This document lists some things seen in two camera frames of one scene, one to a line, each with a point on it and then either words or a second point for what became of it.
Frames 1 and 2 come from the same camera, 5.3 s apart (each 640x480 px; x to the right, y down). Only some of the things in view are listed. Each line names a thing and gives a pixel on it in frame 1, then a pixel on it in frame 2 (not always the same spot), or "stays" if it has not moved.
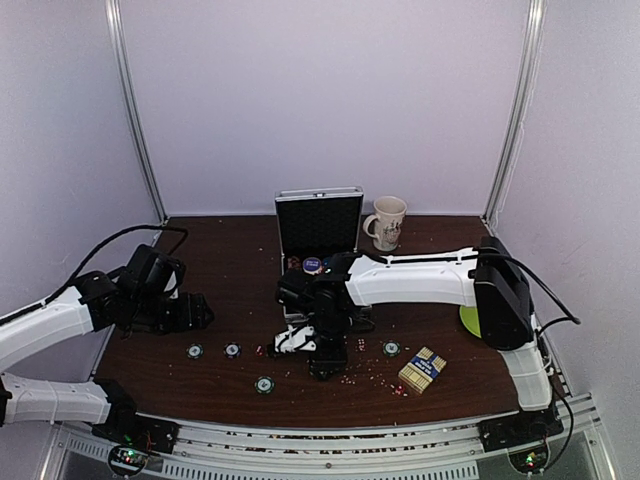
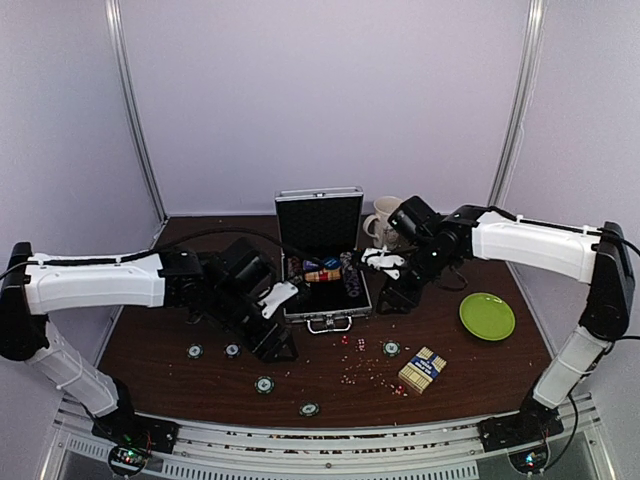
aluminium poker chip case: [316, 223] stays
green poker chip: [391, 348] stays
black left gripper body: [149, 311] to [228, 308]
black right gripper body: [337, 353] to [427, 265]
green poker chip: [194, 351] stays
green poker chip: [264, 384] stays
